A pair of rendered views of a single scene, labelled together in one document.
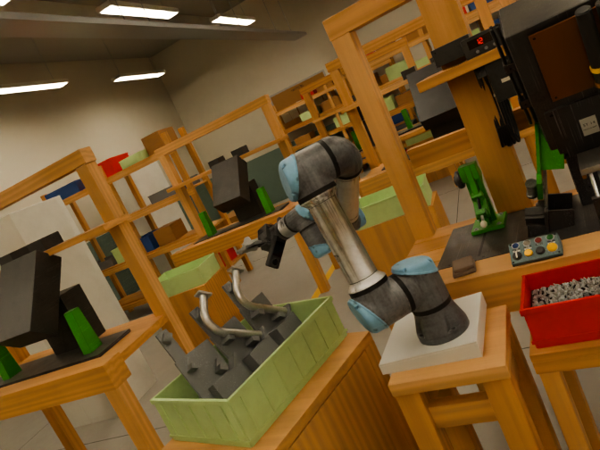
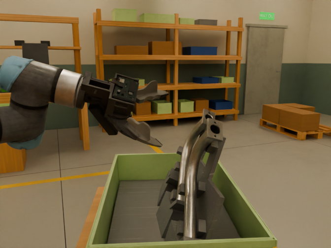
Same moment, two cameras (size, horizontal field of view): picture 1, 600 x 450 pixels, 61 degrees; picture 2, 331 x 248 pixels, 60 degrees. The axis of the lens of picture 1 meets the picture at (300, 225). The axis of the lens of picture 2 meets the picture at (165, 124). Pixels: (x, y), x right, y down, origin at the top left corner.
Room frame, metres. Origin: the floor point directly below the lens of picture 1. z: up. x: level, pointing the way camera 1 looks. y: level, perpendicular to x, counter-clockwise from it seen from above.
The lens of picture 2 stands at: (2.36, -0.25, 1.35)
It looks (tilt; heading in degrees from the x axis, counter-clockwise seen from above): 13 degrees down; 135
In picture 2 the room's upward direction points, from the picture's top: straight up
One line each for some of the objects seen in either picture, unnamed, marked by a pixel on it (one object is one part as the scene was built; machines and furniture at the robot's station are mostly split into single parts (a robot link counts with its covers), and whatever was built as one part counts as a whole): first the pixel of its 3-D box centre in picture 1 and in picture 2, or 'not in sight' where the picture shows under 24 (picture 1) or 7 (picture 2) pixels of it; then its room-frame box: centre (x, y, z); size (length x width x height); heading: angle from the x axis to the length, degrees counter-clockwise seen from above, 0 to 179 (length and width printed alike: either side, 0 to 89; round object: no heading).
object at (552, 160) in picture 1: (547, 147); not in sight; (1.68, -0.87, 1.17); 0.13 x 0.12 x 0.20; 59
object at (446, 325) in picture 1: (437, 315); not in sight; (1.37, -0.24, 0.94); 0.15 x 0.15 x 0.10
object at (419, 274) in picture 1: (417, 281); not in sight; (1.37, -0.23, 1.06); 0.13 x 0.12 x 0.14; 101
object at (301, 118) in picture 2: not in sight; (296, 119); (0.33, 5.33, 0.22); 1.20 x 0.81 x 0.44; 151
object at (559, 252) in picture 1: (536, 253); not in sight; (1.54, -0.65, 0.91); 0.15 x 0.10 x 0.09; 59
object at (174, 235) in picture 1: (142, 231); not in sight; (7.47, 2.11, 1.13); 2.48 x 0.54 x 2.27; 66
